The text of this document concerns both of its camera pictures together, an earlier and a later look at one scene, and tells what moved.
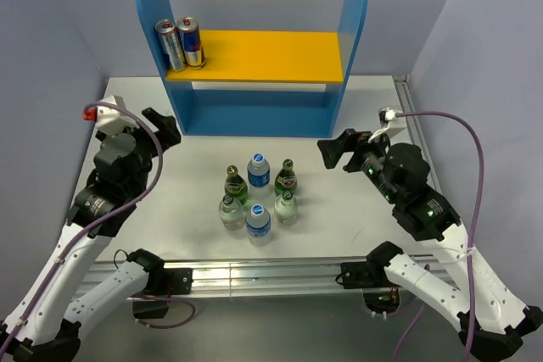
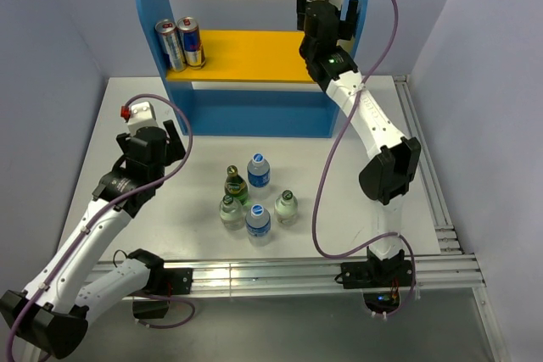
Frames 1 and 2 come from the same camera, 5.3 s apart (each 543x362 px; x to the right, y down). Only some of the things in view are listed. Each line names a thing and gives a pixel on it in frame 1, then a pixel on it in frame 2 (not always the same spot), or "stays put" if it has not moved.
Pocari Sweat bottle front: (258, 225) stays put
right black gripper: (349, 140) to (347, 25)
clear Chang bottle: (232, 213) stays put
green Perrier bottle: (235, 186) stays put
